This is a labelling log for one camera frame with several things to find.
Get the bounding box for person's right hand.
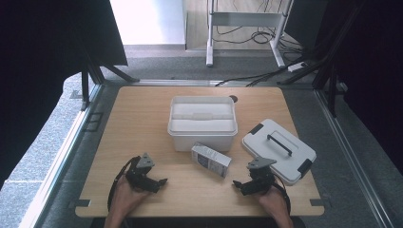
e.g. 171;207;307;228
253;184;291;221

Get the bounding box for long black floor cables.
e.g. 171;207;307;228
215;56;315;87

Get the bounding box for white lid with black handle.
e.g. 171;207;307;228
241;118;317;186

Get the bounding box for small white blue carton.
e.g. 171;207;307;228
190;142;233;179

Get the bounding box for black curtain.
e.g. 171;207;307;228
0;0;129;191
284;0;403;175

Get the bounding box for silver floor rail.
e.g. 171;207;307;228
314;89;395;228
18;84;104;228

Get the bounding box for white plastic storage box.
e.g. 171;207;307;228
166;95;239;153

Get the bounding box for person's left hand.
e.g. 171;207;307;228
108;177;150;220

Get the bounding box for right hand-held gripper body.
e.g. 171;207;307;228
240;157;278;196

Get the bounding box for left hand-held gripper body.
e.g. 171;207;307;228
125;152;162;194

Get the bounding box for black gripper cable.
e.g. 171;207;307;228
272;175;292;214
106;156;141;213

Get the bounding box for tangled black floor cables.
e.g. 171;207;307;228
212;0;303;55

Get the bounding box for white bin lid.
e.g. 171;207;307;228
170;102;236;133

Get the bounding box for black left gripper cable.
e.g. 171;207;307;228
106;156;141;213

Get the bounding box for black tripod stand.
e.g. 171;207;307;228
278;6;362;118
80;47;141;112

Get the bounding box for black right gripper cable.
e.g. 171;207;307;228
272;175;292;214

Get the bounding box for white power strip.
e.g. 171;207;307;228
287;61;307;73

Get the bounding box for white metal desk frame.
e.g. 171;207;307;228
205;0;295;68

